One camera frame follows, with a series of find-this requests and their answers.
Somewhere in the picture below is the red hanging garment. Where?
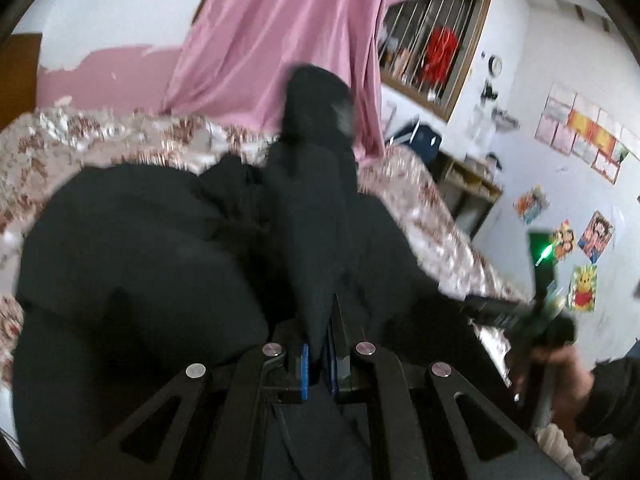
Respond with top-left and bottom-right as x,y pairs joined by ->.
422,27 -> 461,83

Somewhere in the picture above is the barred window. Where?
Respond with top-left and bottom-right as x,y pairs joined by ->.
376,0 -> 498,122

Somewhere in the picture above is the person's right hand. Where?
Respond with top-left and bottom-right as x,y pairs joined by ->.
512,342 -> 597,433

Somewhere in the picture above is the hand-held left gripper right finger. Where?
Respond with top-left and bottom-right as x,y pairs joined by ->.
325,294 -> 576,480

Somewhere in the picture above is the pink curtain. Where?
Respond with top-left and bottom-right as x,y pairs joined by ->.
159,0 -> 503,167

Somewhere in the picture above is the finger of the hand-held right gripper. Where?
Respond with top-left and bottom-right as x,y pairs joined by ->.
462,294 -> 532,328

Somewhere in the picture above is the black garment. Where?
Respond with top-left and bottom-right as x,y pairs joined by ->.
12,65 -> 506,480

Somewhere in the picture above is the floral bedspread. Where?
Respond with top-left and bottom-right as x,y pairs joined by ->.
0,105 -> 531,391

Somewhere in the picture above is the yellow bear wall poster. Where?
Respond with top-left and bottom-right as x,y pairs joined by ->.
570,265 -> 599,312

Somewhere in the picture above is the navy bag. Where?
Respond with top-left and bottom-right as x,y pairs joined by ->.
387,117 -> 442,163

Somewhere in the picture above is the wooden shelf unit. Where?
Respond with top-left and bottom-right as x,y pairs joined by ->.
432,150 -> 504,238

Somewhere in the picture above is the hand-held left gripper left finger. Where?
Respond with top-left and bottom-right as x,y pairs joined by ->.
75,342 -> 312,480

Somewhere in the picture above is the person's right forearm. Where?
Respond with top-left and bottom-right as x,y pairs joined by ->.
572,337 -> 640,480

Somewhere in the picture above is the wooden headboard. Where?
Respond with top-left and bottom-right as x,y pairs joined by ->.
0,33 -> 44,132

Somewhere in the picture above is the group of wall certificates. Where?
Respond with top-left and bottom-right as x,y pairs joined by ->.
534,82 -> 632,185

